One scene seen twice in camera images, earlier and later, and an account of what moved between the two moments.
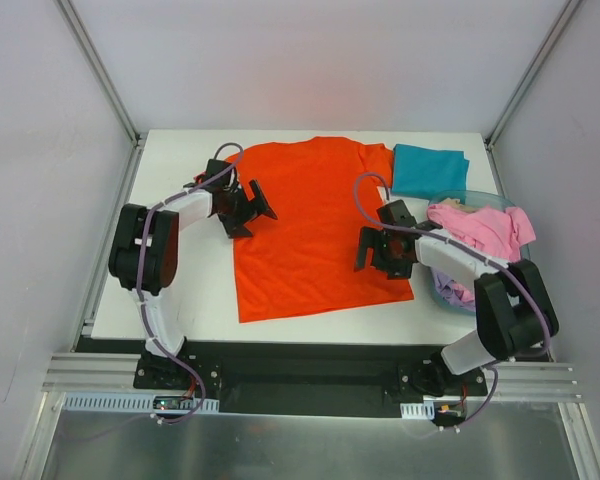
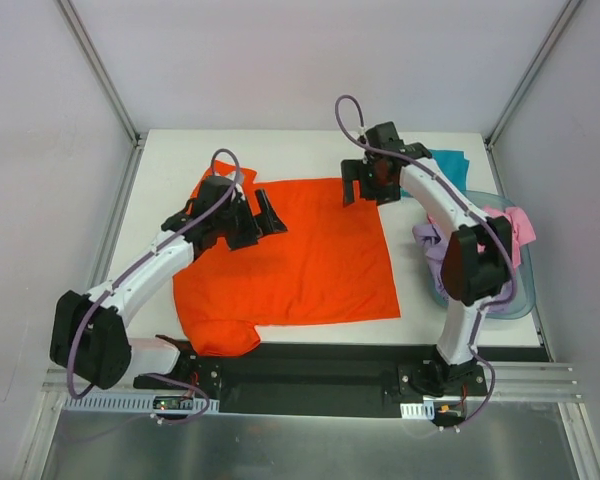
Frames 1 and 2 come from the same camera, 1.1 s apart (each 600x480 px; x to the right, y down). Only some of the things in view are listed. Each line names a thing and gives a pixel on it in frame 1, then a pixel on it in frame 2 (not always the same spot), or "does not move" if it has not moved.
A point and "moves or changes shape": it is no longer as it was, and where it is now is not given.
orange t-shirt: [302, 259] moves or changes shape
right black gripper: [378, 250] → [362, 174]
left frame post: [103, 70] does not move
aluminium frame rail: [514, 380] does not move
